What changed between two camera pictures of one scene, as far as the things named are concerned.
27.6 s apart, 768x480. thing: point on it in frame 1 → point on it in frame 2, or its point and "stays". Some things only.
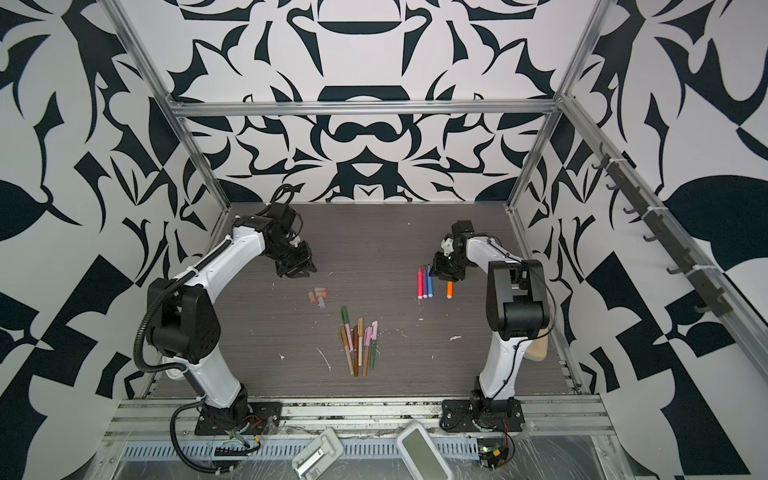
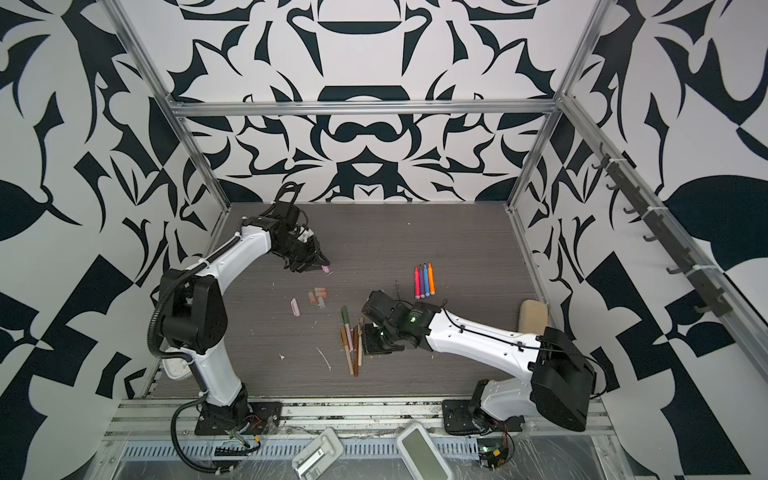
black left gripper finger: x=304 y=256 → x=316 y=257
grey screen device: x=421 y=456 stays
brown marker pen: x=355 y=351 stays
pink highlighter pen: x=420 y=283 stays
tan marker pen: x=346 y=345 stays
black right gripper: x=440 y=270 → x=370 y=347
